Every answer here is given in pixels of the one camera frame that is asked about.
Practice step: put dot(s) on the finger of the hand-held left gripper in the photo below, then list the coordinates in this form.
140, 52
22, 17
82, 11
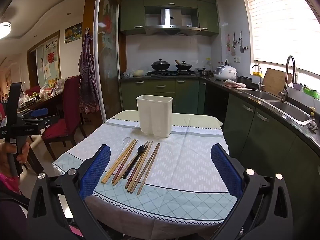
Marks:
45, 121
38, 112

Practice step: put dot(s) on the black wok with lid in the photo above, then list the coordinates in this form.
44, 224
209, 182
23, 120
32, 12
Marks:
183, 65
160, 65

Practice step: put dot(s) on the hanging kitchen utensil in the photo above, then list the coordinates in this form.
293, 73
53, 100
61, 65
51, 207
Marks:
233, 46

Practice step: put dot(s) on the wall socket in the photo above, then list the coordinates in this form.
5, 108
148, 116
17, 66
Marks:
237, 59

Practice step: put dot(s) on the wooden cutting board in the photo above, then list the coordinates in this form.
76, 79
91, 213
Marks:
275, 80

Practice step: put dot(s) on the white plastic utensil holder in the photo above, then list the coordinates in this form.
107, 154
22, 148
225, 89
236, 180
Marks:
155, 115

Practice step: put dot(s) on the green base cabinet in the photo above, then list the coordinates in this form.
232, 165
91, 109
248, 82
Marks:
187, 95
262, 140

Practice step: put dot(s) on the black plastic fork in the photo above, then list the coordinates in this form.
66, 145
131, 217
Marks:
140, 150

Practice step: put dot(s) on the green plastic container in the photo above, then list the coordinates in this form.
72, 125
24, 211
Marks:
311, 92

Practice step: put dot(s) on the black pot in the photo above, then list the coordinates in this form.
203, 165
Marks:
244, 80

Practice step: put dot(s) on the white plastic bags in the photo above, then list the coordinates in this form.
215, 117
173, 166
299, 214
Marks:
138, 73

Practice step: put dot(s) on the grey rag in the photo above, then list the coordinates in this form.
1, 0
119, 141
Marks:
314, 127

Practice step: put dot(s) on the checkered apron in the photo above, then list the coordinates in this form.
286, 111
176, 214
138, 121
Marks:
88, 80

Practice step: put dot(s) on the white window blind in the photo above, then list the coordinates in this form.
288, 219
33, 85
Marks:
282, 25

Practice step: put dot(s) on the tall steel faucet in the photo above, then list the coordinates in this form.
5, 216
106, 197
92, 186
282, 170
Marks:
290, 62

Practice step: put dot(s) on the cooking oil bottle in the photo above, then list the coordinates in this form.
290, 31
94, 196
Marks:
208, 63

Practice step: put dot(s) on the white rice cooker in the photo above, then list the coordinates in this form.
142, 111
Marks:
225, 73

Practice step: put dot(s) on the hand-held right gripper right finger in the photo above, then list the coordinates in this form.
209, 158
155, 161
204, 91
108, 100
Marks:
226, 170

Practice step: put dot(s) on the round ceiling lamp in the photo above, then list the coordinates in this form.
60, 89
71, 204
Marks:
4, 29

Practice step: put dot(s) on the small steel faucet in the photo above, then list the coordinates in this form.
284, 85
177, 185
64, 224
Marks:
260, 80

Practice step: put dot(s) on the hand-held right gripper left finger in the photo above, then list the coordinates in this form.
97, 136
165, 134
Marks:
96, 172

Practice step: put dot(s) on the cluttered dining table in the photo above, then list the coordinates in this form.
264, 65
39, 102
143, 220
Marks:
42, 100

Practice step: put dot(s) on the patterned white tablecloth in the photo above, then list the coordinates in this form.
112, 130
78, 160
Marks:
185, 160

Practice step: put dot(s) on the gas stove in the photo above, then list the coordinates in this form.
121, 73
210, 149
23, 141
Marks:
172, 73

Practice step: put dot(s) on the steel double sink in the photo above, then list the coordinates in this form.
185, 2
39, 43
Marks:
290, 106

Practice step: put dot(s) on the person's left hand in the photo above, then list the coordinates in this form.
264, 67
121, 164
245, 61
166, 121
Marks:
22, 155

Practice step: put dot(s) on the black kitchen countertop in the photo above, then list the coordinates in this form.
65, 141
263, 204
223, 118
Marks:
252, 99

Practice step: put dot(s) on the steel range hood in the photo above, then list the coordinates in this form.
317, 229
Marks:
172, 17

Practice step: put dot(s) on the sliding glass door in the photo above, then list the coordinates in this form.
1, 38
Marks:
108, 55

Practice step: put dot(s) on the light bamboo chopstick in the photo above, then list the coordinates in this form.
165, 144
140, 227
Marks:
117, 162

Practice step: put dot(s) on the pink cloth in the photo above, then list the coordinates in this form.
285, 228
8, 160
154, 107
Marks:
233, 83

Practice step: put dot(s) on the green wall cabinets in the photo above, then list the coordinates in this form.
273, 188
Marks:
131, 15

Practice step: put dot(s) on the red cushioned wooden chair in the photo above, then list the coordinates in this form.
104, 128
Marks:
71, 100
32, 90

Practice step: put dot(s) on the hanging kitchen spatula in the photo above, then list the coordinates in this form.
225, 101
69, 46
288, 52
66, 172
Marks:
241, 47

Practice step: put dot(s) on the small steel pot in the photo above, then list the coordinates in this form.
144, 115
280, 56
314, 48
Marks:
203, 71

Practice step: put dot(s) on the brown chopstick with red end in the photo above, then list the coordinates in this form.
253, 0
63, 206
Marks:
125, 161

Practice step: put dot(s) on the clear plastic spoon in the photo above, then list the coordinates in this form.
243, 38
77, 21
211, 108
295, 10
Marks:
127, 140

